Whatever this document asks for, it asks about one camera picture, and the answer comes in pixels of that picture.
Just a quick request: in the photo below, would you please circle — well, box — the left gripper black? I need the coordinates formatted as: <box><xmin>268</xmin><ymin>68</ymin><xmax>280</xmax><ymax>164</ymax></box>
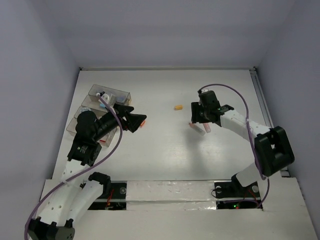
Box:
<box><xmin>92</xmin><ymin>102</ymin><xmax>146</xmax><ymax>141</ymax></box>

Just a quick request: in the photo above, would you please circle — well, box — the yellow marker cap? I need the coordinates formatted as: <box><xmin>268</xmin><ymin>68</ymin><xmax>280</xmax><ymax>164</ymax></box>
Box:
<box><xmin>174</xmin><ymin>105</ymin><xmax>183</xmax><ymax>111</ymax></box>

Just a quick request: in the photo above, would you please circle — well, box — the clear bead cup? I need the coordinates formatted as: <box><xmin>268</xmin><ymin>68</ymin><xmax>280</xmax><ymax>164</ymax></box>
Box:
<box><xmin>116</xmin><ymin>95</ymin><xmax>127</xmax><ymax>104</ymax></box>
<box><xmin>96</xmin><ymin>88</ymin><xmax>105</xmax><ymax>96</ymax></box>

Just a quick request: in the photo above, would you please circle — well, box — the clear grey highlighter marker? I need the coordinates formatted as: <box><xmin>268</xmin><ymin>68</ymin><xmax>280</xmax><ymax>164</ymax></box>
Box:
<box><xmin>188</xmin><ymin>122</ymin><xmax>206</xmax><ymax>136</ymax></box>

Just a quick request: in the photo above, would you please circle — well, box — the orange highlighter marker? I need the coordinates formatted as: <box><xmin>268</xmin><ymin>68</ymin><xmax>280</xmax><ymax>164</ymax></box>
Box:
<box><xmin>203</xmin><ymin>123</ymin><xmax>211</xmax><ymax>133</ymax></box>

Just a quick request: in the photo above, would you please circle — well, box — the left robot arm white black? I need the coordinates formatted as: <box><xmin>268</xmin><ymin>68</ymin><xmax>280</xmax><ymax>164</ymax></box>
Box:
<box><xmin>24</xmin><ymin>104</ymin><xmax>147</xmax><ymax>240</ymax></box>

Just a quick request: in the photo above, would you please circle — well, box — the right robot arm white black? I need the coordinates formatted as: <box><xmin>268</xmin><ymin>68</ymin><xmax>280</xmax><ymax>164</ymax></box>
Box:
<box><xmin>191</xmin><ymin>90</ymin><xmax>295</xmax><ymax>196</ymax></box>

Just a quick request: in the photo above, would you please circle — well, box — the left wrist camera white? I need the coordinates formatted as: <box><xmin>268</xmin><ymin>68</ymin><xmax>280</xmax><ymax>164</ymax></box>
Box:
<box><xmin>96</xmin><ymin>92</ymin><xmax>116</xmax><ymax>105</ymax></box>

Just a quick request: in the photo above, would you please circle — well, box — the aluminium rail right side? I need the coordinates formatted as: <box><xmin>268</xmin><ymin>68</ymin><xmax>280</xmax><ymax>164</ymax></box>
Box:
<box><xmin>250</xmin><ymin>70</ymin><xmax>295</xmax><ymax>177</ymax></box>

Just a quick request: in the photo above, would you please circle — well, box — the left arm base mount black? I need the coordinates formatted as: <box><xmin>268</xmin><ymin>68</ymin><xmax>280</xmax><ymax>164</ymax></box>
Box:
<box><xmin>88</xmin><ymin>181</ymin><xmax>127</xmax><ymax>211</ymax></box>

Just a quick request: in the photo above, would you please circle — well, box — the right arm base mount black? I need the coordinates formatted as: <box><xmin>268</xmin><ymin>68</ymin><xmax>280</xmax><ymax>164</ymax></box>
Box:
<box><xmin>210</xmin><ymin>176</ymin><xmax>263</xmax><ymax>210</ymax></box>

